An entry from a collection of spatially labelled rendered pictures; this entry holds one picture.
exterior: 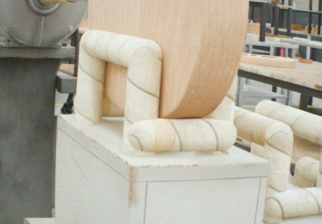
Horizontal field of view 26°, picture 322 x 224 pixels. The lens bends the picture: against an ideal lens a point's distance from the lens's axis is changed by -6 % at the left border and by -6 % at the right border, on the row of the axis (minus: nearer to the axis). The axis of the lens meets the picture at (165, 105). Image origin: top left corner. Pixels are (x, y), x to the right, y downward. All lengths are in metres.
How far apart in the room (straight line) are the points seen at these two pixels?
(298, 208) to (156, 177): 0.19
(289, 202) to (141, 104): 0.20
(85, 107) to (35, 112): 1.07
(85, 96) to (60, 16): 0.91
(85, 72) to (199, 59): 0.24
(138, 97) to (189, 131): 0.06
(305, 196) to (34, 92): 1.22
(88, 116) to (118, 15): 0.12
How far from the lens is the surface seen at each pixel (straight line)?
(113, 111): 0.89
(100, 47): 0.79
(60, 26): 1.76
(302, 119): 0.88
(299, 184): 1.03
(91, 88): 0.86
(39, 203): 1.99
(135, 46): 0.70
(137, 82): 0.70
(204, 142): 0.72
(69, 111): 2.00
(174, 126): 0.71
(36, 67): 1.91
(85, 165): 0.81
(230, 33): 0.65
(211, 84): 0.67
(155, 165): 0.68
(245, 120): 0.83
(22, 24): 1.73
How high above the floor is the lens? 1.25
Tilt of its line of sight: 8 degrees down
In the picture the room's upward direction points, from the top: 4 degrees clockwise
